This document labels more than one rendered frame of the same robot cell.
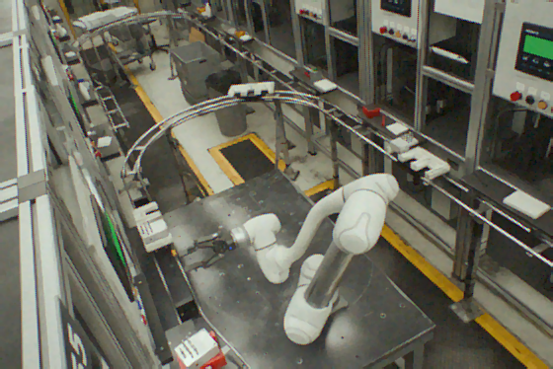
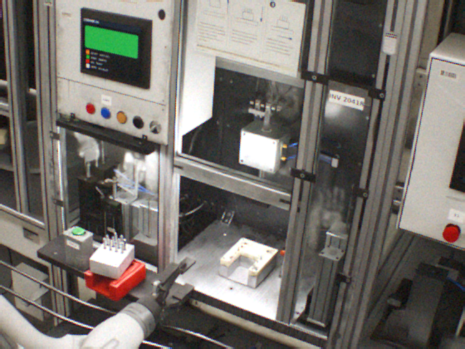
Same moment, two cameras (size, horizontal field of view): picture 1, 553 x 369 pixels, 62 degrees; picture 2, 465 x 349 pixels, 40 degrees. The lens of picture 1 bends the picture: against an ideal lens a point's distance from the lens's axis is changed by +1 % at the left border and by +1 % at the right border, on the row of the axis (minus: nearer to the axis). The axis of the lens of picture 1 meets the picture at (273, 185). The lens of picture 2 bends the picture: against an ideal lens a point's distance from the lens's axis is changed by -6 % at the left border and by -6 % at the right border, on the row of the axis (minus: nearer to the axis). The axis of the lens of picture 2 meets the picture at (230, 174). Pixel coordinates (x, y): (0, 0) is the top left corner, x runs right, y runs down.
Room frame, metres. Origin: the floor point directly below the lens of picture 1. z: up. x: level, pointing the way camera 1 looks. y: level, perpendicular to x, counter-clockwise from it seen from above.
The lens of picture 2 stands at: (2.50, -0.53, 2.20)
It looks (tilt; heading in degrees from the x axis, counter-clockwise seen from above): 28 degrees down; 137
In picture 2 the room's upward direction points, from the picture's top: 5 degrees clockwise
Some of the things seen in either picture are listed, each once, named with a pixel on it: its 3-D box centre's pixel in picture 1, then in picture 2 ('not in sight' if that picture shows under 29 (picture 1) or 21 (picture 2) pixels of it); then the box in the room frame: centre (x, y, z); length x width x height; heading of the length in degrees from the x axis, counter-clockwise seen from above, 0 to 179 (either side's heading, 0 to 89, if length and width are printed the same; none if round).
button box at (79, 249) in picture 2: not in sight; (80, 246); (0.89, 0.35, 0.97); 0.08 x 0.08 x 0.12; 20
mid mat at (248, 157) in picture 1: (249, 161); not in sight; (3.80, 0.19, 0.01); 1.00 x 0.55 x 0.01; 20
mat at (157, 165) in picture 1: (124, 100); not in sight; (5.86, 1.75, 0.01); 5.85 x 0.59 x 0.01; 20
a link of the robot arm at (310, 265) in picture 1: (318, 278); not in sight; (1.40, -0.12, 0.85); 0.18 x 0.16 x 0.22; 152
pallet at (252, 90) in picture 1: (252, 92); not in sight; (3.51, 0.03, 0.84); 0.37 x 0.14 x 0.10; 78
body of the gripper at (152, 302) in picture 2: (223, 244); (153, 307); (1.43, 0.25, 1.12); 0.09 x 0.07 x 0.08; 110
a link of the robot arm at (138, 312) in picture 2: (239, 237); (135, 321); (1.45, 0.18, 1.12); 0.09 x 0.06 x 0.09; 20
